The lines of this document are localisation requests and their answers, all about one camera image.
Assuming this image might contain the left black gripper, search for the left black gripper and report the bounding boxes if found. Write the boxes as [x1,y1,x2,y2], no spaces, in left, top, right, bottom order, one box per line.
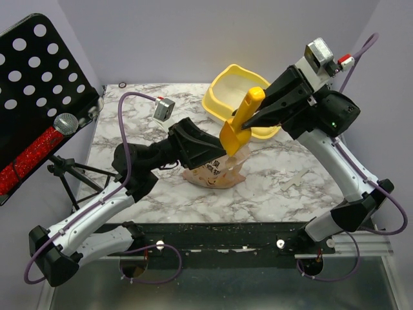
[145,117,230,172]

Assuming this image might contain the yellow plastic litter scoop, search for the yellow plastic litter scoop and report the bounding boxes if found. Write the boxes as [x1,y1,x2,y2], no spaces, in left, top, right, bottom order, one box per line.
[219,87,265,157]

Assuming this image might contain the pink cat litter bag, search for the pink cat litter bag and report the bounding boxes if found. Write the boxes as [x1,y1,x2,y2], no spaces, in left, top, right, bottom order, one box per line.
[181,145,251,189]

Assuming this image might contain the yellow plastic litter box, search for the yellow plastic litter box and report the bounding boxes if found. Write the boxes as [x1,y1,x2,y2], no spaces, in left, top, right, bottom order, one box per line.
[202,64,270,125]

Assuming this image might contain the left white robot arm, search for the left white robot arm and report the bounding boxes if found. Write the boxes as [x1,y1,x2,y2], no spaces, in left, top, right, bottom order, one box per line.
[24,118,226,287]

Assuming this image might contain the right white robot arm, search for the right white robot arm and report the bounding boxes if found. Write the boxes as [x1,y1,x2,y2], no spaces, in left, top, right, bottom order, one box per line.
[241,59,394,253]

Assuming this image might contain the black tripod stand legs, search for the black tripod stand legs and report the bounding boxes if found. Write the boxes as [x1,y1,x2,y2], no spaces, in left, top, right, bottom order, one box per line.
[46,154,114,210]

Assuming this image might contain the red glitter microphone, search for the red glitter microphone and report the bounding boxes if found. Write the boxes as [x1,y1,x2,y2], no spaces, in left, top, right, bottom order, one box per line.
[1,113,79,196]

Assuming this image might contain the black perforated music stand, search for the black perforated music stand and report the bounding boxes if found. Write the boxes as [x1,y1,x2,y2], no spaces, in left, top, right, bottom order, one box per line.
[1,13,103,204]

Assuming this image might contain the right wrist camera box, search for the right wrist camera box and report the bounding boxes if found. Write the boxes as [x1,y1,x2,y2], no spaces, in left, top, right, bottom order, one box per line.
[294,37,356,92]

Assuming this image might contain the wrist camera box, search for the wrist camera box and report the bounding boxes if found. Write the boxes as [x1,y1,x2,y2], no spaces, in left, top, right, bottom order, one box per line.
[294,37,356,92]
[152,97,175,130]

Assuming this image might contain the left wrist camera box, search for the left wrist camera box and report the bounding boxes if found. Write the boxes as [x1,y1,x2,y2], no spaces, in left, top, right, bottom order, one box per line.
[152,97,175,130]

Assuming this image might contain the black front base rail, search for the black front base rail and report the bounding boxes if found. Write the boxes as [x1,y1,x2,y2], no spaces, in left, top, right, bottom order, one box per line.
[131,222,338,269]

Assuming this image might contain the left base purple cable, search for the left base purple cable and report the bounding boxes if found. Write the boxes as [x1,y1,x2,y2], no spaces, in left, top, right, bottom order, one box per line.
[121,241,183,285]

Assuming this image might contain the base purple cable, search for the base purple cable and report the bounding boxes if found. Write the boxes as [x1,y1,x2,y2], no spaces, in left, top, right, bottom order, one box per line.
[296,232,362,282]
[121,241,183,285]

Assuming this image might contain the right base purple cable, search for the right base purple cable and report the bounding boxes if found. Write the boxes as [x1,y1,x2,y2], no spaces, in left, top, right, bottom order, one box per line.
[296,232,362,282]

